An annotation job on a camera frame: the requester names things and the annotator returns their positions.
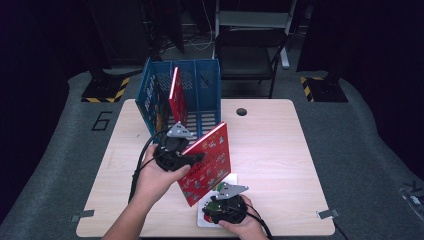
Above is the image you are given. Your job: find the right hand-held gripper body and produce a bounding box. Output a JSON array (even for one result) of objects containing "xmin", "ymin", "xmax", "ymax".
[{"xmin": 202, "ymin": 182, "xmax": 249, "ymax": 225}]

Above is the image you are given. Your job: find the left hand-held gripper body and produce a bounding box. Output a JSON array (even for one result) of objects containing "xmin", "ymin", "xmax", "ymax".
[{"xmin": 153, "ymin": 121, "xmax": 198, "ymax": 173}]

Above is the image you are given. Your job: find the red picture book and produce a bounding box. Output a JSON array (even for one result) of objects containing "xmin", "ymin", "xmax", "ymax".
[
  {"xmin": 168, "ymin": 65, "xmax": 189, "ymax": 129},
  {"xmin": 176, "ymin": 121, "xmax": 233, "ymax": 208}
]

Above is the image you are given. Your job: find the white caterpillar picture book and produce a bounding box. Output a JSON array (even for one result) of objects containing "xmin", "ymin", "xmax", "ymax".
[{"xmin": 197, "ymin": 173, "xmax": 239, "ymax": 229}]

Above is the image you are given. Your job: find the blue picture book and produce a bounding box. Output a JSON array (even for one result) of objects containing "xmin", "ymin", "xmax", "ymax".
[{"xmin": 135, "ymin": 71, "xmax": 171, "ymax": 141}]

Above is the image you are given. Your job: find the blue plastic file rack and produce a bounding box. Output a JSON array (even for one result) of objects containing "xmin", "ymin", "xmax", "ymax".
[{"xmin": 134, "ymin": 58, "xmax": 225, "ymax": 149}]

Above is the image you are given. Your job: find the person's right hand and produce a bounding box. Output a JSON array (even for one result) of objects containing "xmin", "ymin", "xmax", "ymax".
[{"xmin": 218, "ymin": 194, "xmax": 270, "ymax": 240}]

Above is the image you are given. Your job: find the person's left hand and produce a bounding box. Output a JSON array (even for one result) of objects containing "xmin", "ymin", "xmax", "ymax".
[{"xmin": 134, "ymin": 143, "xmax": 192, "ymax": 206}]

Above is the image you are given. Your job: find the hazard-striped black stand base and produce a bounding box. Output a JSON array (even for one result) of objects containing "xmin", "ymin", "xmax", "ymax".
[
  {"xmin": 80, "ymin": 68, "xmax": 144, "ymax": 104},
  {"xmin": 299, "ymin": 75, "xmax": 349, "ymax": 103}
]

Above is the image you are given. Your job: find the grey tape piece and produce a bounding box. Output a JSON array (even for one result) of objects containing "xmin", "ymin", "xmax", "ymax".
[
  {"xmin": 315, "ymin": 208, "xmax": 340, "ymax": 220},
  {"xmin": 70, "ymin": 209, "xmax": 96, "ymax": 223}
]

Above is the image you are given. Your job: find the black folding chair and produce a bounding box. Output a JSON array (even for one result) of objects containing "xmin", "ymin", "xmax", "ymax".
[
  {"xmin": 211, "ymin": 0, "xmax": 298, "ymax": 69},
  {"xmin": 214, "ymin": 28, "xmax": 289, "ymax": 99}
]

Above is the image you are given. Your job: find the dark curtain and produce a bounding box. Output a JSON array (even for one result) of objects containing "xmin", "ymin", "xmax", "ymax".
[
  {"xmin": 0, "ymin": 0, "xmax": 101, "ymax": 204},
  {"xmin": 296, "ymin": 0, "xmax": 424, "ymax": 214}
]

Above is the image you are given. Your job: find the right hand-held gripper cable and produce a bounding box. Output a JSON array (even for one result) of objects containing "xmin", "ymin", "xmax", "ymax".
[{"xmin": 244, "ymin": 203, "xmax": 273, "ymax": 240}]

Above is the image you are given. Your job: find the hand-held gripper cable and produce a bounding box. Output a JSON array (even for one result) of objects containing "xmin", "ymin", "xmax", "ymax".
[
  {"xmin": 244, "ymin": 203, "xmax": 273, "ymax": 240},
  {"xmin": 128, "ymin": 129, "xmax": 168, "ymax": 204}
]

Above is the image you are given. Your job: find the left hand-held gripper cable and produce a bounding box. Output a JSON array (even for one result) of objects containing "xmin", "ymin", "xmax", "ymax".
[{"xmin": 128, "ymin": 129, "xmax": 168, "ymax": 204}]

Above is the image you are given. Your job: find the white floor cable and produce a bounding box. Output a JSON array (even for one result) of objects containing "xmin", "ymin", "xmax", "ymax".
[{"xmin": 184, "ymin": 31, "xmax": 214, "ymax": 52}]

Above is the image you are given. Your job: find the black floor cable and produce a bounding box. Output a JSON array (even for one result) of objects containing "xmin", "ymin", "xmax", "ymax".
[{"xmin": 333, "ymin": 221, "xmax": 350, "ymax": 240}]

